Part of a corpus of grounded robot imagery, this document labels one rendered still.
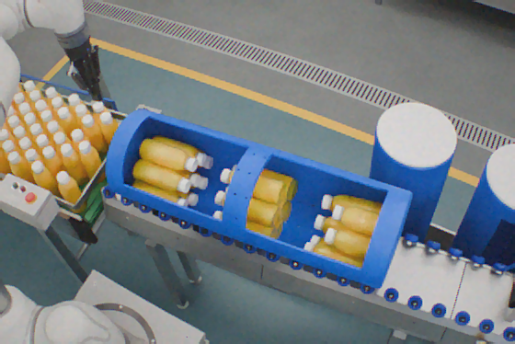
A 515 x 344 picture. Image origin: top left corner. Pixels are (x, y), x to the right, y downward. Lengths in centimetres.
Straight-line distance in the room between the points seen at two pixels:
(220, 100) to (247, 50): 47
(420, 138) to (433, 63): 186
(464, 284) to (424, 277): 13
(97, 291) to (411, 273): 93
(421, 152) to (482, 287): 48
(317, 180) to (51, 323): 89
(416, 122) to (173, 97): 191
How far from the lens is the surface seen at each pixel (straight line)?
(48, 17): 143
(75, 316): 131
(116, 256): 293
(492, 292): 177
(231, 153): 179
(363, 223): 153
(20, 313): 138
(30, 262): 310
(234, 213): 154
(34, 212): 181
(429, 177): 187
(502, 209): 184
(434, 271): 175
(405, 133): 189
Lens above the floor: 247
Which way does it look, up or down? 54 degrees down
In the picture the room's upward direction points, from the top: 6 degrees counter-clockwise
